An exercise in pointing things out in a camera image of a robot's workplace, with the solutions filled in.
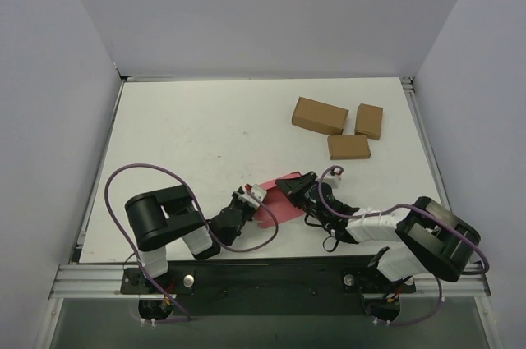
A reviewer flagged pink cardboard box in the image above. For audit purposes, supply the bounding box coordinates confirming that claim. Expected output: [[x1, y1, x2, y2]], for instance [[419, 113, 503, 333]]
[[255, 179, 304, 229]]

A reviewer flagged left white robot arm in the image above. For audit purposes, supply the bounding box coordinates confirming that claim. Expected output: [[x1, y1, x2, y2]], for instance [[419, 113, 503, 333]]
[[125, 185, 267, 293]]

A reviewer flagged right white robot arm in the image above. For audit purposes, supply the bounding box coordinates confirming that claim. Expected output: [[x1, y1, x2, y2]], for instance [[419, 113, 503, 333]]
[[275, 165, 490, 282]]

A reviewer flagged brown cardboard box front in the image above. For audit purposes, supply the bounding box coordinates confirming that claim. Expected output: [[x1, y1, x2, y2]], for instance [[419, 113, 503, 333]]
[[327, 135, 371, 160]]

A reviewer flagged large brown cardboard box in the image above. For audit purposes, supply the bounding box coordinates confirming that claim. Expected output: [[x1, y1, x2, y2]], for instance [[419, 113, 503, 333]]
[[291, 97, 348, 135]]

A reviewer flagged small brown box right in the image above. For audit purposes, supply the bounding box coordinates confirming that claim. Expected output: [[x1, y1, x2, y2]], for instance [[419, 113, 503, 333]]
[[354, 103, 383, 140]]

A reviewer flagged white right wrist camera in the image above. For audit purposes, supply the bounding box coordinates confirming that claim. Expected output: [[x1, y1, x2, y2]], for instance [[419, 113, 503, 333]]
[[323, 166, 344, 187]]

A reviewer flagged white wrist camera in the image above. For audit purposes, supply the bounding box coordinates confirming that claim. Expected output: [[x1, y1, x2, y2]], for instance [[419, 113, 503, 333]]
[[243, 184, 267, 205], [323, 166, 344, 187]]

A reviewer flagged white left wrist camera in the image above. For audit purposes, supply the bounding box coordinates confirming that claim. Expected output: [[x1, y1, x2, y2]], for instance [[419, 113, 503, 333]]
[[243, 184, 267, 205]]

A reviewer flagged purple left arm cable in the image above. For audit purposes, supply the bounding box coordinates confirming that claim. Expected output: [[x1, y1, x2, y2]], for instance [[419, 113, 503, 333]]
[[104, 163, 280, 324]]

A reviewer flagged aluminium frame rail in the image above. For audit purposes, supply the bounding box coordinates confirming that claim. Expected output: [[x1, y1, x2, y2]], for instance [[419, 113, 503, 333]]
[[50, 264, 491, 299]]

